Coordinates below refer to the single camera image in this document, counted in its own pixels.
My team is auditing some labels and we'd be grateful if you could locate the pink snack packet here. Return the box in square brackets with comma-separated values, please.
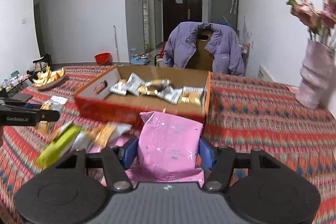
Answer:
[126, 111, 204, 186]

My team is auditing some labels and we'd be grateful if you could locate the white cracker snack packet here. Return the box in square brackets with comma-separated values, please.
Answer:
[178, 86, 204, 106]

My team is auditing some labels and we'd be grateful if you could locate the white snack packet back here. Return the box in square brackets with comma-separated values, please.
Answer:
[126, 72, 146, 97]

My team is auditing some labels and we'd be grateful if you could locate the black phone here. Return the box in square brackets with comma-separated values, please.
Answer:
[12, 93, 33, 102]

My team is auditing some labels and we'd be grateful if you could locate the plate of orange peels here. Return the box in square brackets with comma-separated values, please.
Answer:
[33, 67, 66, 90]

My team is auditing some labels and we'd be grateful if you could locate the cracker packet upper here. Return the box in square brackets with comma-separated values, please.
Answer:
[42, 96, 68, 111]

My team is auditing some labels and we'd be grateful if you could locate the cracker packet left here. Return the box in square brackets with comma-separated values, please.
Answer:
[86, 122, 132, 148]

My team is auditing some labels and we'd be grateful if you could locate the patterned red tablecloth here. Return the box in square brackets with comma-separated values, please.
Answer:
[1, 73, 335, 223]

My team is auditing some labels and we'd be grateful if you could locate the red cardboard box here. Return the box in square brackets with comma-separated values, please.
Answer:
[74, 65, 211, 127]

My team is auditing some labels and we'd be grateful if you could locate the red bucket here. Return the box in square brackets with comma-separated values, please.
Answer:
[94, 52, 113, 65]

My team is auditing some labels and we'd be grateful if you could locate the wooden chair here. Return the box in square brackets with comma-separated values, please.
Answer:
[186, 29, 214, 72]

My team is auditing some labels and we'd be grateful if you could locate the purple puffer jacket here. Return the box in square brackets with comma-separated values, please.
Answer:
[161, 22, 245, 76]

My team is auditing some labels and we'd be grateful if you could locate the pink textured vase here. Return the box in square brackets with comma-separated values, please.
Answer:
[295, 39, 335, 109]

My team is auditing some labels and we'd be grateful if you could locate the black entrance door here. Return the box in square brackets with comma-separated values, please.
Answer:
[162, 0, 203, 42]

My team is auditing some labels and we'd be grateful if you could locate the grey refrigerator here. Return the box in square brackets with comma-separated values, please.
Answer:
[208, 0, 238, 30]

